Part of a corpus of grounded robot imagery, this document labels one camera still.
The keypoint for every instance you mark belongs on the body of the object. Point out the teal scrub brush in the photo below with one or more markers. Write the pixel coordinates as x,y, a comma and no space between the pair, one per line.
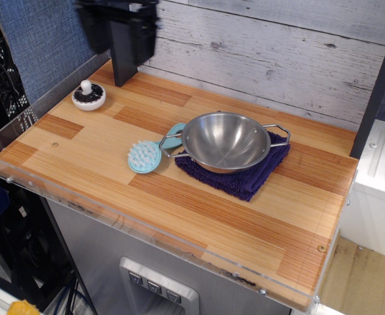
145,156

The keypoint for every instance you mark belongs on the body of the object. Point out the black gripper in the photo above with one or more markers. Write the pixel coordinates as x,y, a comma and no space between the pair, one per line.
95,15

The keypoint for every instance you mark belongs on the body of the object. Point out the dark left post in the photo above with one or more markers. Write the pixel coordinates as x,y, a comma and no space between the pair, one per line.
123,63

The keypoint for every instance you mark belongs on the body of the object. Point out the steel bowl with handles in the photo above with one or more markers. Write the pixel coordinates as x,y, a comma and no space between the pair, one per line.
226,142

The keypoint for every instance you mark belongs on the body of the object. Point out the dark post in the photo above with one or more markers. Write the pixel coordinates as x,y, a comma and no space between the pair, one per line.
370,114
123,63

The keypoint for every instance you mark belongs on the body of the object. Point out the dark right post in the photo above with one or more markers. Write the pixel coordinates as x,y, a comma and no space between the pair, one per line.
370,114

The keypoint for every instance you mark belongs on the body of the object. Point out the silver button panel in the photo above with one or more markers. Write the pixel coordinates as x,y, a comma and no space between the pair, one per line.
150,292

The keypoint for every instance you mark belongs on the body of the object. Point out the purple folded cloth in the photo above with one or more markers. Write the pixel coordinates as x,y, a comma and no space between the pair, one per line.
243,185

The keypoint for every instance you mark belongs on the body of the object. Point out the black and white round brush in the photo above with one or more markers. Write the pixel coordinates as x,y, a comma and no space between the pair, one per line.
89,96

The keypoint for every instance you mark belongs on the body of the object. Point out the white aluminium block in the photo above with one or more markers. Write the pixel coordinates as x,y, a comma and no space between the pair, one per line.
363,217

